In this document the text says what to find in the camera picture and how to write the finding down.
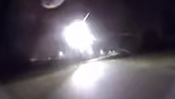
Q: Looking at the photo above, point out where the grey asphalt road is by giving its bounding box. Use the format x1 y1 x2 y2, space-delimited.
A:
0 45 175 99

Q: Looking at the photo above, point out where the street lamp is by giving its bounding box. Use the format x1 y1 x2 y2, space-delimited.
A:
59 11 100 61

